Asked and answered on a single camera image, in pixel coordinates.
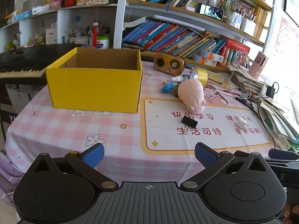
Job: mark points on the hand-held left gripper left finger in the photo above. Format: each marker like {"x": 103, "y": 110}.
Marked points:
{"x": 93, "y": 155}

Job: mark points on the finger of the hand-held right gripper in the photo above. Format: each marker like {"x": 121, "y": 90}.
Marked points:
{"x": 280, "y": 154}

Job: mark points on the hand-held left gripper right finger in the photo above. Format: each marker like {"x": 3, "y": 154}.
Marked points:
{"x": 205, "y": 155}

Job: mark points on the pink plush toy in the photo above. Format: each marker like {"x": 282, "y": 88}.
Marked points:
{"x": 191, "y": 94}

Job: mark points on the yellow cardboard box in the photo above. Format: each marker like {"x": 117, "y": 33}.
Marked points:
{"x": 93, "y": 86}

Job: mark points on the yellow tape roll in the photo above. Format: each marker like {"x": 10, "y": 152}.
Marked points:
{"x": 202, "y": 75}

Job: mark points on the white spray bottle dark label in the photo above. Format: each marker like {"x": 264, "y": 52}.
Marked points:
{"x": 184, "y": 78}

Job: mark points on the pink checked cloth desktop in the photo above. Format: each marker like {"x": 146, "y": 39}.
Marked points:
{"x": 58, "y": 126}

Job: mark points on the pile of green workbooks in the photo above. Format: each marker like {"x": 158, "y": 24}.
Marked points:
{"x": 280, "y": 121}

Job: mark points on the black binder clip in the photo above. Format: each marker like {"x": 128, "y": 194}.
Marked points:
{"x": 189, "y": 122}

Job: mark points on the white orange-bordered desk mat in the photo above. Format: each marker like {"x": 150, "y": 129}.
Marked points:
{"x": 168, "y": 133}

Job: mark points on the white charger plug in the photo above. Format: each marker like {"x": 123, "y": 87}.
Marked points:
{"x": 241, "y": 123}

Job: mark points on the black pen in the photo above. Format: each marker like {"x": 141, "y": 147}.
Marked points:
{"x": 244, "y": 102}

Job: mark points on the black power adapter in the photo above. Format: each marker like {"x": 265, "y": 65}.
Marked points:
{"x": 271, "y": 91}

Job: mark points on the white red pen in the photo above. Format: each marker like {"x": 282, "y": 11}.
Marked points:
{"x": 225, "y": 91}

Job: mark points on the blue plastic packet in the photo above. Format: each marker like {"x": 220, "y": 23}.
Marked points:
{"x": 167, "y": 87}

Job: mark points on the pile of paper booklets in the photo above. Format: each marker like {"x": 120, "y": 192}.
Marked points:
{"x": 245, "y": 80}

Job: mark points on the purple cloth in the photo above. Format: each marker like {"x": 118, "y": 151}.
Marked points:
{"x": 9, "y": 175}

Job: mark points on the pink cylinder device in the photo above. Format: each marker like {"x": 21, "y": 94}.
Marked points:
{"x": 258, "y": 65}

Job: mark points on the black keyboard stand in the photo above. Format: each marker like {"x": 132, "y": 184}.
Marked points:
{"x": 3, "y": 121}

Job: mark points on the stack of orange-white small boxes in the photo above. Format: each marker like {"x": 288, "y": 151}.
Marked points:
{"x": 209, "y": 58}

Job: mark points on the white jar green lid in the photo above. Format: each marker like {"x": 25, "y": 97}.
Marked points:
{"x": 103, "y": 43}

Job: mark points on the white pen holder with pens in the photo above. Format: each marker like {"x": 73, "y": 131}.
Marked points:
{"x": 78, "y": 39}

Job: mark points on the black electronic keyboard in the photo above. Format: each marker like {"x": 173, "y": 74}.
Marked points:
{"x": 28, "y": 58}

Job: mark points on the red tassel ornament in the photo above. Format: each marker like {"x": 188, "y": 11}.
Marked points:
{"x": 94, "y": 35}

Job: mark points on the row of leaning colourful books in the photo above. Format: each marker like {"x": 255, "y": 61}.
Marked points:
{"x": 168, "y": 37}

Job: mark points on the white box red label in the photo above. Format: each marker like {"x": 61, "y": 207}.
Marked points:
{"x": 51, "y": 36}

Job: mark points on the white shelf organiser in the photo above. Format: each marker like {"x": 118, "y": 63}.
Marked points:
{"x": 247, "y": 25}

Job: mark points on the white cubby shelf unit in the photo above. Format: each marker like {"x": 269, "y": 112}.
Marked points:
{"x": 63, "y": 21}

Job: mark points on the white-framed wooden bookshelf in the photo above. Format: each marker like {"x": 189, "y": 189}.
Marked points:
{"x": 120, "y": 16}

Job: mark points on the smartphone with lit screen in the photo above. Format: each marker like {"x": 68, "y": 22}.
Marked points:
{"x": 210, "y": 11}

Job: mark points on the white tissue pack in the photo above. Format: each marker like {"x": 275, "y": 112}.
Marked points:
{"x": 41, "y": 9}

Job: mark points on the small pink box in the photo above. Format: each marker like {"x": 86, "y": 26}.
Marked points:
{"x": 55, "y": 4}

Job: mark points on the blue tissue pack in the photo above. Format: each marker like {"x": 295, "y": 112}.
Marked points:
{"x": 23, "y": 15}

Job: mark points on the pink wall chart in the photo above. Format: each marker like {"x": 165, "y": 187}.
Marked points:
{"x": 286, "y": 37}

